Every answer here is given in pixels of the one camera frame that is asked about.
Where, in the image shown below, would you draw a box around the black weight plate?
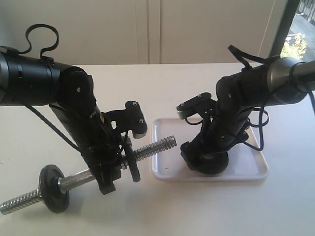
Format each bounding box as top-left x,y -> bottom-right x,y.
125,144 -> 141,182
194,152 -> 229,175
39,164 -> 69,213

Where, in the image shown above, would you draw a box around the white plastic tray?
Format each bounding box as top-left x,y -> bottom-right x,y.
150,118 -> 269,182

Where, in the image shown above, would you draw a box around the chrome threaded dumbbell bar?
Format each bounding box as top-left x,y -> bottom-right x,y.
0,136 -> 177,215

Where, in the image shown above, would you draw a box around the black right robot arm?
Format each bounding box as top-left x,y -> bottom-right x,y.
177,58 -> 315,175

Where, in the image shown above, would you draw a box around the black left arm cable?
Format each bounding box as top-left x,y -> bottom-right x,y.
18,24 -> 82,153

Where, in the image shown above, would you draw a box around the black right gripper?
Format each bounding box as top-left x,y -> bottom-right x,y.
180,121 -> 249,171

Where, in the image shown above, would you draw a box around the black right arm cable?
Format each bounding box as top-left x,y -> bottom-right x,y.
227,44 -> 315,152

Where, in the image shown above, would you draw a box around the white cabinet doors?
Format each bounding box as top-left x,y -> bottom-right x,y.
0,0 -> 286,64

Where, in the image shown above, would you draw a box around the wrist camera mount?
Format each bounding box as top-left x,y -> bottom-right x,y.
176,92 -> 213,119
102,100 -> 148,139

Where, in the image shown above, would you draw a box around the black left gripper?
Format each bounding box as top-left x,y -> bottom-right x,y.
80,112 -> 130,195

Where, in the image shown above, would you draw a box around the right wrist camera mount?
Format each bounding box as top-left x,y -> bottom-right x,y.
176,92 -> 213,119

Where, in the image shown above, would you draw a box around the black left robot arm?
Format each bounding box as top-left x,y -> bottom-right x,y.
0,46 -> 139,194

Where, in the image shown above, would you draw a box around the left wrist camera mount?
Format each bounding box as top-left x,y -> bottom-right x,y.
102,100 -> 148,139

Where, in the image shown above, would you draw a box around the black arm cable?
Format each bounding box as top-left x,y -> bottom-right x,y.
227,44 -> 315,152
18,24 -> 82,153

